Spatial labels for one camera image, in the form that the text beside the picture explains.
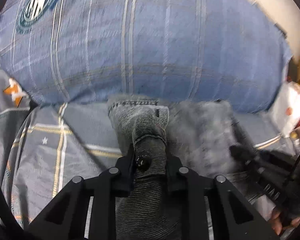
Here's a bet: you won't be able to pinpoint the grey star-pattern bedsheet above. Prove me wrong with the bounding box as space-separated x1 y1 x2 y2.
0 69 276 229

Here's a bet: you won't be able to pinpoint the white paper shopping bag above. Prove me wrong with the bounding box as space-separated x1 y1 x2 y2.
268 81 300 138

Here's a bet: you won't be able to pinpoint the person's right hand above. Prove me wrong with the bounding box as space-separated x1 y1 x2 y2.
268 207 300 236

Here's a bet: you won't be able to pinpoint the blue plaid pillow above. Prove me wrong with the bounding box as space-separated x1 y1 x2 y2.
0 0 292 113

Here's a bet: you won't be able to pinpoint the grey denim pants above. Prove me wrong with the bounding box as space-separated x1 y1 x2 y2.
107 95 260 239

